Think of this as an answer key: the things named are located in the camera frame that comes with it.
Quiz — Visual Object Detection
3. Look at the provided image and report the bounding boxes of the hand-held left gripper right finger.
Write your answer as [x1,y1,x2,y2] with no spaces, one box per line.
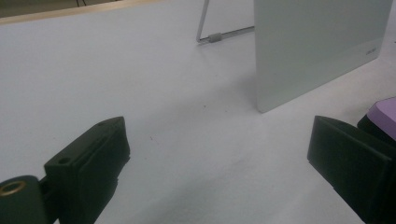
[306,115,396,224]

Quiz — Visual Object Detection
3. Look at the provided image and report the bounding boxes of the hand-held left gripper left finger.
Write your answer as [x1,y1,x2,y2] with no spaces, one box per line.
[43,116,132,224]

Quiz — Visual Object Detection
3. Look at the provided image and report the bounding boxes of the purple whiteboard eraser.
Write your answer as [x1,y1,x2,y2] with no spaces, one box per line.
[357,96,396,149]

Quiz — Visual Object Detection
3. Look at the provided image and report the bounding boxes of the glass whiteboard with wire stand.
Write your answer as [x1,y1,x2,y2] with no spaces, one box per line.
[195,0,394,114]

